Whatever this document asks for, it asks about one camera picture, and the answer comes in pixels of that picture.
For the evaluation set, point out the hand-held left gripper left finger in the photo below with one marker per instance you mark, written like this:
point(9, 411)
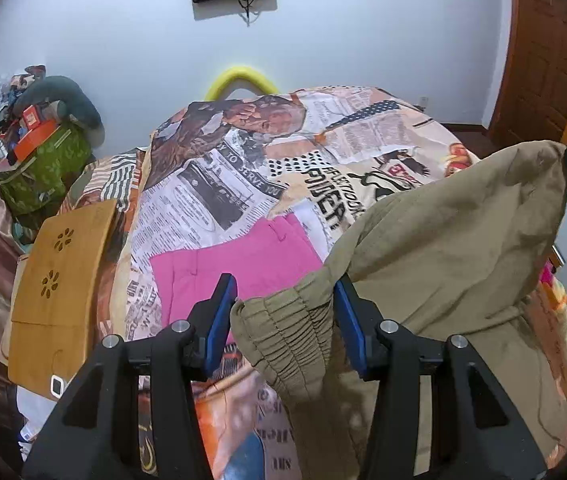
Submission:
point(223, 310)

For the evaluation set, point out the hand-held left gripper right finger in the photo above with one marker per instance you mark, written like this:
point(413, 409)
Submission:
point(349, 320)

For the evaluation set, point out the khaki pants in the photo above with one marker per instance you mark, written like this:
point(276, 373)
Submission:
point(438, 240)

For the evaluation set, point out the pink folded garment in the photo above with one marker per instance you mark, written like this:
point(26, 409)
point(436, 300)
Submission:
point(243, 270)

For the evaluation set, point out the brown wooden door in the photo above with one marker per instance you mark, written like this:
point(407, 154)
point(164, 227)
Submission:
point(538, 60)

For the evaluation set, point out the printed blanket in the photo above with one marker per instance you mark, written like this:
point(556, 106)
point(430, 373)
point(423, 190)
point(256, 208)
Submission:
point(243, 170)

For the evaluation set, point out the wooden lap board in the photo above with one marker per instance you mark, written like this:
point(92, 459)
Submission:
point(58, 300)

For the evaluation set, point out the small white device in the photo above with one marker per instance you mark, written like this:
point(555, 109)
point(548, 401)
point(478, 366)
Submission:
point(58, 386)

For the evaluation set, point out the green patterned storage bag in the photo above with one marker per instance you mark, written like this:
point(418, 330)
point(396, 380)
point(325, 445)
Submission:
point(48, 170)

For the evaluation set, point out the yellow foam tube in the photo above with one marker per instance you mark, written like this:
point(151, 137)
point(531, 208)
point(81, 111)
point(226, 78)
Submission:
point(238, 75)

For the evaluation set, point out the grey neck pillow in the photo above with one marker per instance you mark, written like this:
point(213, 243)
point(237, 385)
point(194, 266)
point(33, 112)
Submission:
point(78, 105)

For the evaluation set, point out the orange box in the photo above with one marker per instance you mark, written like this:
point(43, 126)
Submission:
point(36, 137)

